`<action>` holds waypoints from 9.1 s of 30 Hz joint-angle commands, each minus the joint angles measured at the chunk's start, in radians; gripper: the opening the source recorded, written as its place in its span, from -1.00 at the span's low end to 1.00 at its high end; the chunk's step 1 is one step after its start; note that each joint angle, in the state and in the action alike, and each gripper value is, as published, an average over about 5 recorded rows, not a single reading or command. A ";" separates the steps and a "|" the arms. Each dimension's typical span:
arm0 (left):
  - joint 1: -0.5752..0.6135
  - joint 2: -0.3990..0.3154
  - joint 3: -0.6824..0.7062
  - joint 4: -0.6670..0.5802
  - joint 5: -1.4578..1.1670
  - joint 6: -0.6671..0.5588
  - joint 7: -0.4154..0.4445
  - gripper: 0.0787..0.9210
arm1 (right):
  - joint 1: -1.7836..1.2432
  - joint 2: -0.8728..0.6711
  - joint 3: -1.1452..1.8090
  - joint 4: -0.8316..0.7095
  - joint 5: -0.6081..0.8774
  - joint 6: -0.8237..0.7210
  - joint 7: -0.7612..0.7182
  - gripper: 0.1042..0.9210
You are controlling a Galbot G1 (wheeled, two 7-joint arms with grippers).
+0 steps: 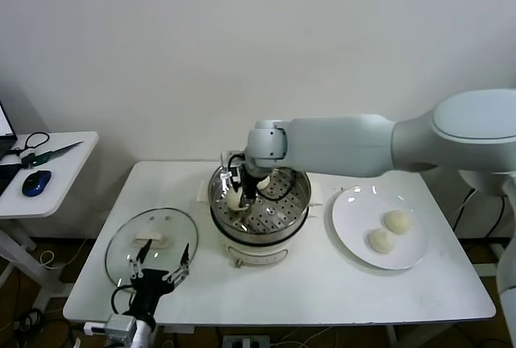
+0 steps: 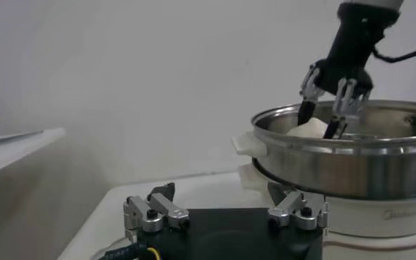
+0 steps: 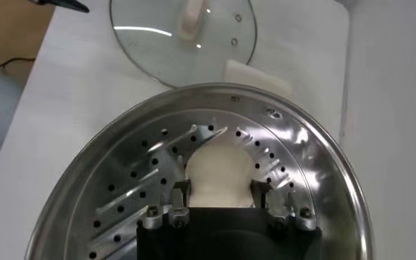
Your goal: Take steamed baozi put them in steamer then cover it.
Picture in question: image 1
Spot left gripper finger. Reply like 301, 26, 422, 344
127, 238, 152, 282
163, 242, 191, 284

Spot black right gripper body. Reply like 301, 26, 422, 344
243, 168, 260, 204

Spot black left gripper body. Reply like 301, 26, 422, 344
123, 268, 177, 324

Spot round glass pot lid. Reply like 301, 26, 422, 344
104, 206, 200, 288

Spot stainless steel steamer basket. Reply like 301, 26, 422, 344
196, 161, 324, 244

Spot grey floor power strip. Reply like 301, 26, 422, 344
223, 334, 272, 348

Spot white side table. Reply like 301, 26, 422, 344
0, 130, 100, 313

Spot large white round plate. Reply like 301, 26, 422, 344
331, 185, 430, 271

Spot blue computer mouse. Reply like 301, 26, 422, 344
22, 169, 52, 198

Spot black laptop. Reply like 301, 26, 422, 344
0, 100, 24, 197

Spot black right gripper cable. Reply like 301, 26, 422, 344
226, 153, 298, 204

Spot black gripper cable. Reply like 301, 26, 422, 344
110, 284, 137, 317
226, 153, 298, 204

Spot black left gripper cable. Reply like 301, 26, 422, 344
110, 284, 137, 317

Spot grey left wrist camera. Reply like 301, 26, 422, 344
104, 314, 138, 343

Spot white coiled floor cable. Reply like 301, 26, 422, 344
39, 238, 88, 271

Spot black floor cable bundle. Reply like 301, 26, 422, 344
14, 308, 46, 334

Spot green handled scissors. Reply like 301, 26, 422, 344
6, 131, 85, 170

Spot thin white wall cable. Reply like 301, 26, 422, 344
453, 188, 479, 232

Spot black power cable with adapter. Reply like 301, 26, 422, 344
469, 188, 506, 241

